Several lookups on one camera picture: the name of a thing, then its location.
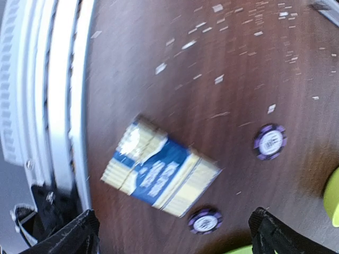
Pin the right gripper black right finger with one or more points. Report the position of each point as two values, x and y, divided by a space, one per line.
270 235

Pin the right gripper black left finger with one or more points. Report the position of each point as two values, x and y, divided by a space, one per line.
78 236

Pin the purple 500 poker chip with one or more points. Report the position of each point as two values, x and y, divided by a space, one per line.
205 221
269 141

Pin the blue gold card box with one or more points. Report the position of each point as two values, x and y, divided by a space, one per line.
150 166

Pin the aluminium poker case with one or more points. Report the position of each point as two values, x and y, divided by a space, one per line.
328 8

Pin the green plate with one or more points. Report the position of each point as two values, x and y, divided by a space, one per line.
331 197

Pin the front aluminium rail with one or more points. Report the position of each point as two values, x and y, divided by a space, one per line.
44 48

